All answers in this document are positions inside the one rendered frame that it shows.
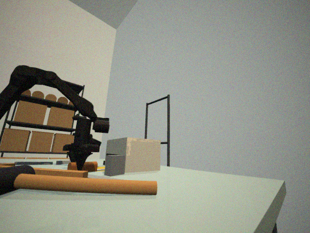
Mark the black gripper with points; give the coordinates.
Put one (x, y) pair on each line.
(80, 149)

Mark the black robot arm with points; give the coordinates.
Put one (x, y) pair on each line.
(25, 77)

